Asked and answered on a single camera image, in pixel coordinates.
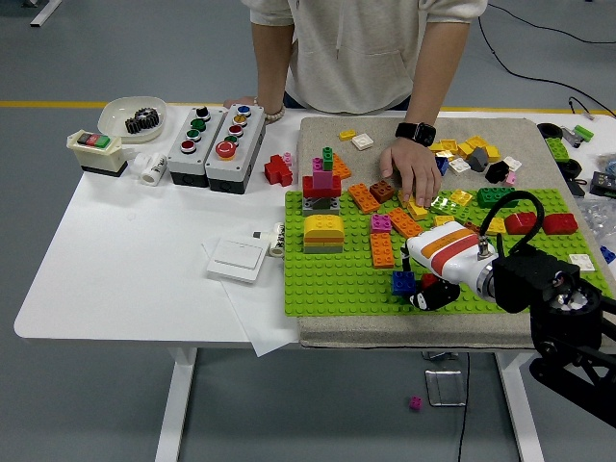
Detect black hanging cable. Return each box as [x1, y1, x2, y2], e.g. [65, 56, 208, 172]
[456, 353, 472, 462]

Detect person's left hand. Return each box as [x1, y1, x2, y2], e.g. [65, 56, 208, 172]
[378, 140, 443, 206]

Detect lime long brick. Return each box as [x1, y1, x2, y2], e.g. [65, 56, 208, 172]
[429, 194, 471, 220]
[545, 137, 572, 163]

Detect cream switch box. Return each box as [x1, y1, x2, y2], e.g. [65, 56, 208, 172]
[65, 129, 130, 178]

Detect black brick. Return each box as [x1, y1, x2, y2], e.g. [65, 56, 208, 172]
[484, 160, 512, 184]

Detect grey four-button box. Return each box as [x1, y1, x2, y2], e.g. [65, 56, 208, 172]
[167, 106, 226, 188]

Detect grey arch brick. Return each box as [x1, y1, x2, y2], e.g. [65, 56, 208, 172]
[301, 194, 342, 217]

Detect small metal part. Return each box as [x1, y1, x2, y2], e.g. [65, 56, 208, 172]
[560, 125, 586, 148]

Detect clear plastic bag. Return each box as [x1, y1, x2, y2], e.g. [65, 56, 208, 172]
[577, 196, 616, 244]

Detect white bead bracelet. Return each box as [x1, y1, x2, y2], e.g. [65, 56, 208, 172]
[253, 95, 288, 124]

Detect black cable with plug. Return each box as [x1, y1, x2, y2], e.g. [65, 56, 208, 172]
[567, 95, 616, 121]

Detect lime green baseplate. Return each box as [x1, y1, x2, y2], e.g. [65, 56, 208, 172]
[283, 188, 605, 318]

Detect grey-brown mat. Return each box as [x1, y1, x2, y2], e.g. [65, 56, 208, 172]
[295, 115, 598, 351]

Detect grey emergency-stop button box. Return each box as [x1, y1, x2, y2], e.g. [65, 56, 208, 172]
[204, 103, 267, 194]

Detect white printed pipe fitting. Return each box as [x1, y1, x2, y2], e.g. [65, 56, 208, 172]
[268, 221, 288, 258]

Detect person's right hand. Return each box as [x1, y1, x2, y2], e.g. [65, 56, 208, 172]
[222, 94, 264, 111]

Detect dark green long brick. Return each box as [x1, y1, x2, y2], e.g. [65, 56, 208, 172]
[475, 187, 519, 210]

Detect person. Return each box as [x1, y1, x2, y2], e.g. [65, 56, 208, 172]
[222, 0, 490, 206]

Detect grey sloped brick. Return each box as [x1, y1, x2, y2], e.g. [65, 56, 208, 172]
[467, 146, 491, 173]

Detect red cross-shaped brick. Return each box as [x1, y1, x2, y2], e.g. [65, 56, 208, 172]
[263, 153, 295, 188]

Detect black wristwatch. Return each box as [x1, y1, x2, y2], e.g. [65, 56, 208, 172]
[395, 121, 438, 147]

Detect grey flat brick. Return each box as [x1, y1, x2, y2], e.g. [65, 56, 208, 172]
[302, 240, 345, 255]

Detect white table leg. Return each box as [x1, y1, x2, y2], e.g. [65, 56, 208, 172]
[154, 346, 198, 462]
[495, 352, 545, 462]

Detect white bowl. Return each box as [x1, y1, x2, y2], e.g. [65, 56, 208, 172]
[97, 95, 168, 144]

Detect metal floor socket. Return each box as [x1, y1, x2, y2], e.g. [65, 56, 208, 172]
[423, 369, 468, 408]

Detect white paper sheet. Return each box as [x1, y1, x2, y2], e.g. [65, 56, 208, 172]
[200, 238, 302, 358]

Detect white desk foot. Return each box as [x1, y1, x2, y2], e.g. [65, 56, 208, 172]
[29, 0, 64, 28]

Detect white pipe tee fitting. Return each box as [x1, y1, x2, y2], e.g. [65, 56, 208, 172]
[132, 150, 169, 187]

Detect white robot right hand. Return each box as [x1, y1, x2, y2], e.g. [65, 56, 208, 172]
[401, 227, 493, 312]

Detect red wide brick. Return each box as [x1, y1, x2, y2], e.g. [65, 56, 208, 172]
[301, 175, 343, 198]

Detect yellow rounded brick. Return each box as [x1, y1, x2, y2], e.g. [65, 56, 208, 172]
[302, 214, 346, 238]

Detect black floor cable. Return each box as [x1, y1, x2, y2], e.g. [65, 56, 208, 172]
[475, 13, 616, 119]
[486, 0, 616, 45]

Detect white wall switch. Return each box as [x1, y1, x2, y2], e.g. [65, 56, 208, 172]
[206, 238, 271, 285]

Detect black display module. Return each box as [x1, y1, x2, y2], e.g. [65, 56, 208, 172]
[590, 170, 616, 196]

